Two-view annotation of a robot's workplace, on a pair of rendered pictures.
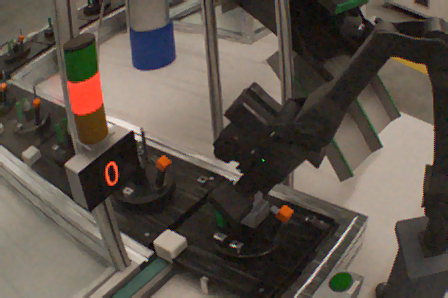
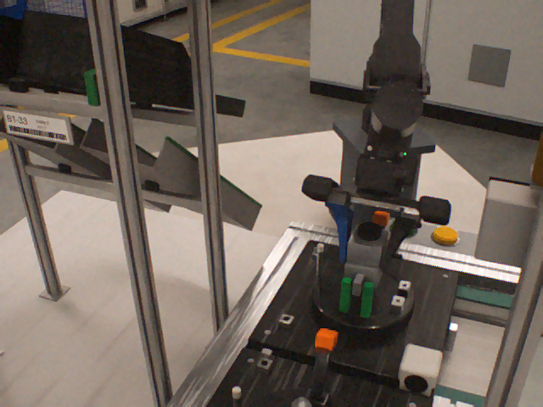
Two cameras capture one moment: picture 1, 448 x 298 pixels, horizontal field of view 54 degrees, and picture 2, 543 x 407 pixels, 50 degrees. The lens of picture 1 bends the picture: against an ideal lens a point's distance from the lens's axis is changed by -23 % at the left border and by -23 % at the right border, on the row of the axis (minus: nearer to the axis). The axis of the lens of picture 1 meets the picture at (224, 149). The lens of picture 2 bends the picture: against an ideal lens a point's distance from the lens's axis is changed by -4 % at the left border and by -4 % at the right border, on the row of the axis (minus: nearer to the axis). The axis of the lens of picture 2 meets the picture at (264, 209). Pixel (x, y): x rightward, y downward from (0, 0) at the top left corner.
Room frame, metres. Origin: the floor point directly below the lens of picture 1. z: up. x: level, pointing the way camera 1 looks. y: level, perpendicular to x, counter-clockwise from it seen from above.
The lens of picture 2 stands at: (0.98, 0.53, 1.51)
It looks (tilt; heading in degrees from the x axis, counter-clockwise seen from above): 32 degrees down; 254
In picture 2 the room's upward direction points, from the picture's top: 1 degrees counter-clockwise
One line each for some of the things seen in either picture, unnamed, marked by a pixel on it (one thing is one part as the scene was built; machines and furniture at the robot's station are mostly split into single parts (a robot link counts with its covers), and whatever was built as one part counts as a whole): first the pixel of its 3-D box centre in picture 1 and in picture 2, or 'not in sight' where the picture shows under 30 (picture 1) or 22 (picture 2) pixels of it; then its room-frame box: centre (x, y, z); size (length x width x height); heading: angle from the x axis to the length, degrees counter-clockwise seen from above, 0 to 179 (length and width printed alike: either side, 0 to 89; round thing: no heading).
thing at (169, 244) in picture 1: (170, 246); (419, 370); (0.67, 0.11, 0.97); 0.05 x 0.05 x 0.04; 51
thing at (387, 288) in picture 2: (247, 233); (362, 298); (0.68, -0.03, 0.98); 0.14 x 0.14 x 0.02
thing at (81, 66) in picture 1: (80, 59); not in sight; (0.61, 0.18, 1.38); 0.05 x 0.05 x 0.05
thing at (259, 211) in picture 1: (240, 197); (366, 254); (0.69, -0.02, 1.06); 0.08 x 0.04 x 0.07; 51
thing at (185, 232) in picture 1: (247, 240); (361, 308); (0.68, -0.03, 0.96); 0.24 x 0.24 x 0.02; 51
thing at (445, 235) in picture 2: not in sight; (445, 237); (0.48, -0.14, 0.96); 0.04 x 0.04 x 0.02
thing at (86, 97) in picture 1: (85, 90); not in sight; (0.61, 0.18, 1.33); 0.05 x 0.05 x 0.05
